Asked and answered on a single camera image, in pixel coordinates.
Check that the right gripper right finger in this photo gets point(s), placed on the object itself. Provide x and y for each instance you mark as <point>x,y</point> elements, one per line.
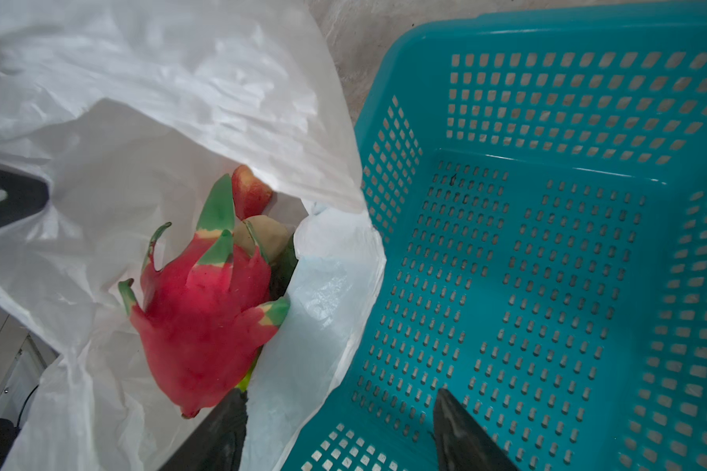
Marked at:
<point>461,444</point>

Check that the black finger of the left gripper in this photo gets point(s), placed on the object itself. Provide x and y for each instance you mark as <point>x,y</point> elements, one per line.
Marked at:
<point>25,197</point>

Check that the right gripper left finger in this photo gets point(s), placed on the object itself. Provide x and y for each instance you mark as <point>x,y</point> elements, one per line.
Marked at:
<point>218,442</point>

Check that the white plastic bag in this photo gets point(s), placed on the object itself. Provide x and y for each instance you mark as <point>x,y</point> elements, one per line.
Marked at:
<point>130,111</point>

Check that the red dragon fruit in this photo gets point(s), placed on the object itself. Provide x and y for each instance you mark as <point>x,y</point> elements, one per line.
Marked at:
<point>209,311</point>

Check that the green spotted fruit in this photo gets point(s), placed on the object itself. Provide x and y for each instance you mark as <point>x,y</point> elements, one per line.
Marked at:
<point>282,270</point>

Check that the beige potato-like fruit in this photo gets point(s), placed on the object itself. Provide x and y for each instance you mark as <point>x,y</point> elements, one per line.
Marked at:
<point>268,235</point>

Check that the teal plastic basket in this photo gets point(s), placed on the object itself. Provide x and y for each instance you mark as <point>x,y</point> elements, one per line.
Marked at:
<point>539,180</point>

